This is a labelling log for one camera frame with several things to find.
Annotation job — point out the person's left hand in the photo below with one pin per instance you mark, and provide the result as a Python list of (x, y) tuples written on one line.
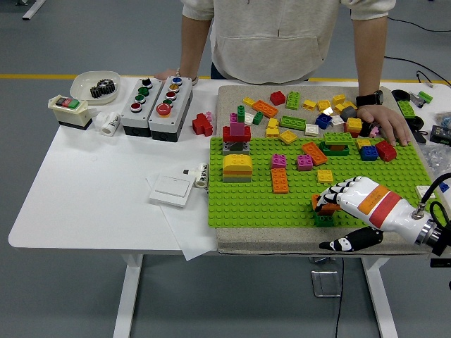
[(382, 117)]

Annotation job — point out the person's right hand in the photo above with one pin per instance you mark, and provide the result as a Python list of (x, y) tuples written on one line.
[(165, 74)]

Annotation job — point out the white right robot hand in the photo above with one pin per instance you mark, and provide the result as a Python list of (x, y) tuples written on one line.
[(370, 197)]

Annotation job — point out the orange long brick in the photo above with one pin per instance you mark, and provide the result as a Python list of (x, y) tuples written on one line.
[(265, 108), (280, 180), (314, 153), (331, 207)]

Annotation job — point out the lime green studded baseplate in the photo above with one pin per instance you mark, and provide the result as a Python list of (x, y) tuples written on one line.
[(246, 202)]

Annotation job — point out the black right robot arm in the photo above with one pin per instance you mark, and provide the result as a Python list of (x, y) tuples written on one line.
[(431, 234)]

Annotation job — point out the person's right forearm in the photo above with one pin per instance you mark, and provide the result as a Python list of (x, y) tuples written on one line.
[(194, 45)]

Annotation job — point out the person's left forearm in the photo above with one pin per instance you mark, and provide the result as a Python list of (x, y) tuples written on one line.
[(370, 60)]

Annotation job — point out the small pink brick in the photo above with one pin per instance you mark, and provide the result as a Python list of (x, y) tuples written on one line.
[(209, 115), (373, 132)]

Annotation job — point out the black brick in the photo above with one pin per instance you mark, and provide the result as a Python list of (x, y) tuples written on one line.
[(366, 128)]

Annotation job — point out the lime long brick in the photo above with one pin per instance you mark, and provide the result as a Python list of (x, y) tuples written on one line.
[(292, 122), (406, 108), (338, 138)]

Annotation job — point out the red sloped brick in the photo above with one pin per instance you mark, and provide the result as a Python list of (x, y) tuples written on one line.
[(385, 149)]

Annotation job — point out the grey curved brick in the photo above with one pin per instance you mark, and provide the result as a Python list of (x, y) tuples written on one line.
[(347, 113)]

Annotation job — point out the blue square brick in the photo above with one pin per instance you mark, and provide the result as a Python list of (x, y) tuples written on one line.
[(321, 122), (368, 152)]

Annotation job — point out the white square brick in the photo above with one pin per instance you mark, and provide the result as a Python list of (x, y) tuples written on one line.
[(421, 192), (311, 129), (337, 120), (249, 118)]

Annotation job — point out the lime small brick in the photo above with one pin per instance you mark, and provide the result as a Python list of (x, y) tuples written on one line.
[(425, 95)]

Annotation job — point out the yellow flat square brick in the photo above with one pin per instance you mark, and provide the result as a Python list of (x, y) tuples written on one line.
[(325, 176), (288, 137)]

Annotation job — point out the red cross-shaped brick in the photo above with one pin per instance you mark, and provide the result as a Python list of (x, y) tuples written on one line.
[(201, 124)]

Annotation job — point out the magenta square brick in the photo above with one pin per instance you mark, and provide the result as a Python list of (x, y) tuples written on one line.
[(305, 162), (278, 161)]

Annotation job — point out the small magenta brick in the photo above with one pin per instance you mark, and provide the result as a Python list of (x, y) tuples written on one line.
[(233, 118)]

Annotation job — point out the dark green narrow brick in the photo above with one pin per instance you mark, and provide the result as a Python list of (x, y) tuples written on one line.
[(241, 113)]

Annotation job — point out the red wide brick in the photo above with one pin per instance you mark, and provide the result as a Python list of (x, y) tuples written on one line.
[(227, 134)]

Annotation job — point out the yellow small brick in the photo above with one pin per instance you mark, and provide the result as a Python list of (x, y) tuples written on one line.
[(248, 101)]

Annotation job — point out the pink square brick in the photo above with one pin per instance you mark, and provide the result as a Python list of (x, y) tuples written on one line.
[(237, 129)]

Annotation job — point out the grey arch brick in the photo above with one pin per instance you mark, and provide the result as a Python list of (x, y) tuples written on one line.
[(227, 150)]

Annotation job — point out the dark green small brick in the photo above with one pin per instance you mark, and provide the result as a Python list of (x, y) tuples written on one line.
[(258, 118)]

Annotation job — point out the red square brick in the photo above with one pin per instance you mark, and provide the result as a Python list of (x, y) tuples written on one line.
[(277, 98)]

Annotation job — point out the yellow orange grey brick stack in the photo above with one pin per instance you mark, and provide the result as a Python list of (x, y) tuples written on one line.
[(236, 161)]

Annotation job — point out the black wristwatch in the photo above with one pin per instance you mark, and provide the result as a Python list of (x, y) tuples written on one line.
[(369, 98)]

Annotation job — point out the clear plastic piece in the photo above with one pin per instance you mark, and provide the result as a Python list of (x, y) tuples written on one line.
[(415, 101)]

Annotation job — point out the black fob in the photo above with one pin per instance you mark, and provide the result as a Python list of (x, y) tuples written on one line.
[(420, 136)]

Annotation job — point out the grey emergency-stop control box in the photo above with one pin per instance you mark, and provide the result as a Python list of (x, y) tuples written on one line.
[(162, 123)]

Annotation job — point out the grey four-button control box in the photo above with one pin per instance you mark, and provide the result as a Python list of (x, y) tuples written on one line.
[(132, 118)]

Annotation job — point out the black box yellow marks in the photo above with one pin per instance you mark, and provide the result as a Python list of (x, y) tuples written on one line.
[(440, 134)]

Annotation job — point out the bag of blue parts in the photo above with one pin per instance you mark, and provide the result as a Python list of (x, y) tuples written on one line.
[(444, 119)]

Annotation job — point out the black metal gear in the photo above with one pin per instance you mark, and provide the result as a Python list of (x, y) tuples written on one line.
[(102, 88)]

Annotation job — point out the grey-brown mat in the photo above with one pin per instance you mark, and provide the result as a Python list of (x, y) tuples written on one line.
[(229, 95)]

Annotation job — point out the clear plastic bag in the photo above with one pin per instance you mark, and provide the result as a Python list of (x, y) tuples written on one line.
[(437, 158)]

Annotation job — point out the small blue piece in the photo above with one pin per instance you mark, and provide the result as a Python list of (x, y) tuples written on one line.
[(443, 186)]

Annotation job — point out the white pipe fitting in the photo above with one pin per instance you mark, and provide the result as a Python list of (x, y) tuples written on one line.
[(111, 125)]

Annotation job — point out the white plastic bowl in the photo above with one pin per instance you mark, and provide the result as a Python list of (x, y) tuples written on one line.
[(82, 86)]

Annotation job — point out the black table control panel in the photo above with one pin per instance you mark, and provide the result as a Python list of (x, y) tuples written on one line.
[(440, 263)]

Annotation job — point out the silver floor outlet box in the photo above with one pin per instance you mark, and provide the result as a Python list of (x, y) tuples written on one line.
[(326, 283)]

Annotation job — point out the small white grey cube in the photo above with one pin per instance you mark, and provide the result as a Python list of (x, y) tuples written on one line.
[(186, 172)]

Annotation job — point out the white table leg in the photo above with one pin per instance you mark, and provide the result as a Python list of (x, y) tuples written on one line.
[(378, 299), (128, 299)]

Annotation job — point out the white labelled cylinder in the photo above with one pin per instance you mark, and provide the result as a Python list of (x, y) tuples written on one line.
[(201, 176)]

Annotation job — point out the person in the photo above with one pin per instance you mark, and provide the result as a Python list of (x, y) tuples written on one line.
[(275, 35)]

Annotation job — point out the white furniture foot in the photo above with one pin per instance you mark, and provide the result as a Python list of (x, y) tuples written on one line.
[(33, 8)]

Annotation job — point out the white paper sheet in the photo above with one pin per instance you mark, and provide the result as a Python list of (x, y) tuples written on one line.
[(190, 232)]

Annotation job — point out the dark green frame brick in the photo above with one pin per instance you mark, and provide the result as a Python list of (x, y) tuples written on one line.
[(325, 150)]

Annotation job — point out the cream red-green switch box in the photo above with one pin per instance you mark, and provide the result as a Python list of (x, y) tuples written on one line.
[(70, 114)]

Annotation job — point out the white wall switch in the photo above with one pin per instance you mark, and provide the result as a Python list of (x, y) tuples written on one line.
[(171, 190)]

